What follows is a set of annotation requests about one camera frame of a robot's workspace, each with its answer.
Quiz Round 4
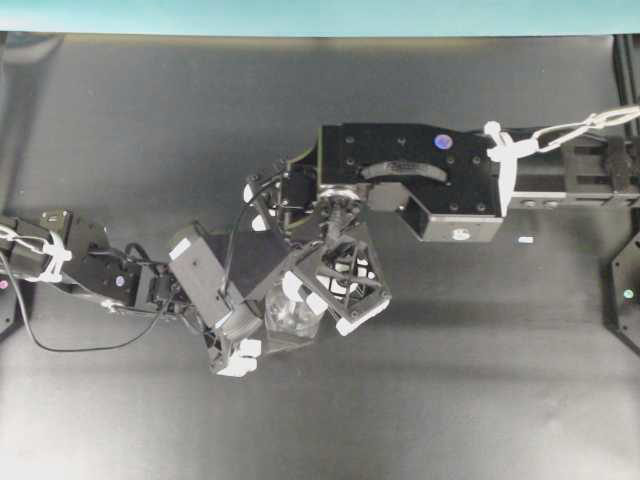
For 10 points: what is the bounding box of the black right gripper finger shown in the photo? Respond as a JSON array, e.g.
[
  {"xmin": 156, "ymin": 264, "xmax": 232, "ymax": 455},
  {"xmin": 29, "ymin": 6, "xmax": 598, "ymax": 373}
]
[
  {"xmin": 335, "ymin": 299, "xmax": 390, "ymax": 336},
  {"xmin": 281, "ymin": 272, "xmax": 325, "ymax": 315}
]

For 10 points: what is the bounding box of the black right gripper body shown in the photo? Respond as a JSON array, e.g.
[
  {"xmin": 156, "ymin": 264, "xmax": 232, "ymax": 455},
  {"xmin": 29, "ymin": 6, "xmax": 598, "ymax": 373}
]
[{"xmin": 294, "ymin": 234, "xmax": 390, "ymax": 322}]

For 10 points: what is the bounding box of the white braided cable right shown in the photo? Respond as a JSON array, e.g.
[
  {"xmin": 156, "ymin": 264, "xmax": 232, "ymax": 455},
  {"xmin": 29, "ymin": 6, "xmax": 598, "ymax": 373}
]
[{"xmin": 482, "ymin": 104, "xmax": 640, "ymax": 217}]

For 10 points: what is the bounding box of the left gripper white-tipped finger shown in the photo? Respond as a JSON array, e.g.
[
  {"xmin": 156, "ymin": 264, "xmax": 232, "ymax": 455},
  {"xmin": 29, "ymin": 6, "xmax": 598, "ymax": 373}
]
[{"xmin": 217, "ymin": 339, "xmax": 262, "ymax": 376}]

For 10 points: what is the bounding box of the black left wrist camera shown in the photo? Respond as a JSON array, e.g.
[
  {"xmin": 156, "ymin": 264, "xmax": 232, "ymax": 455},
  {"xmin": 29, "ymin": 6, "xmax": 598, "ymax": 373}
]
[{"xmin": 169, "ymin": 222, "xmax": 233, "ymax": 329}]

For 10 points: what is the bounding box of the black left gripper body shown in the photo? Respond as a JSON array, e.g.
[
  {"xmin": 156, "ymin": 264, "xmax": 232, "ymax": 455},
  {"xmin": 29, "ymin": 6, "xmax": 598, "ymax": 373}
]
[{"xmin": 170, "ymin": 279, "xmax": 263, "ymax": 375}]

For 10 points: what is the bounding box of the black thin cable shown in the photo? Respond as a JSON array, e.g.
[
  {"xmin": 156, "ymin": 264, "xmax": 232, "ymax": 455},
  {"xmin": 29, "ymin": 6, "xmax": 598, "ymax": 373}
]
[{"xmin": 0, "ymin": 254, "xmax": 201, "ymax": 352}]

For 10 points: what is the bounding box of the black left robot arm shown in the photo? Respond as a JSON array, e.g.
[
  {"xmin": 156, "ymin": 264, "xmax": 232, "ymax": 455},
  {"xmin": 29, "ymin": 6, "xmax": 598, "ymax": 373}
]
[{"xmin": 1, "ymin": 210, "xmax": 263, "ymax": 378}]

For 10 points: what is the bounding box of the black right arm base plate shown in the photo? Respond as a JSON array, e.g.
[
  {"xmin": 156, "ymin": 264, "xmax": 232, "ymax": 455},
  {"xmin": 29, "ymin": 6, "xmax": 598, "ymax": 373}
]
[{"xmin": 604, "ymin": 233, "xmax": 639, "ymax": 357}]

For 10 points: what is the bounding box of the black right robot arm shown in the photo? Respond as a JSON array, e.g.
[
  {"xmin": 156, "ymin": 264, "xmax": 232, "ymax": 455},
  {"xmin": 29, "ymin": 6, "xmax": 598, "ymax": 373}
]
[{"xmin": 243, "ymin": 121, "xmax": 639, "ymax": 335}]

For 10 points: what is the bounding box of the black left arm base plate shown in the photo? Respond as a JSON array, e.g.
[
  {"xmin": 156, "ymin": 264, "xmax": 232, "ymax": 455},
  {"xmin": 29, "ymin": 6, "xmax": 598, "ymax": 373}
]
[{"xmin": 0, "ymin": 274, "xmax": 23, "ymax": 341}]

